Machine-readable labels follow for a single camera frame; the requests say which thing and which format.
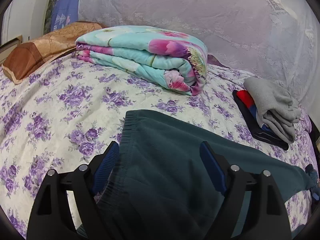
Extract brown orange pillow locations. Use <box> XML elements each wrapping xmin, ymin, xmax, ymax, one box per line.
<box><xmin>2</xmin><ymin>21</ymin><xmax>106</xmax><ymax>85</ymax></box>

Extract dark teal fleece pants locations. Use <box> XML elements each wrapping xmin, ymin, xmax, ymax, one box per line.
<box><xmin>98</xmin><ymin>110</ymin><xmax>312</xmax><ymax>239</ymax></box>

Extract folded floral turquoise quilt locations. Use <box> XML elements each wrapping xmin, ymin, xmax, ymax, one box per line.
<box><xmin>75</xmin><ymin>25</ymin><xmax>208</xmax><ymax>96</ymax></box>

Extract purple floral bedspread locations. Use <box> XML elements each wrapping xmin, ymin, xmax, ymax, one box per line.
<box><xmin>1</xmin><ymin>54</ymin><xmax>317</xmax><ymax>237</ymax></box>

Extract folded black garment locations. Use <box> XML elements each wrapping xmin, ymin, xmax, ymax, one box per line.
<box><xmin>232</xmin><ymin>90</ymin><xmax>289</xmax><ymax>151</ymax></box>

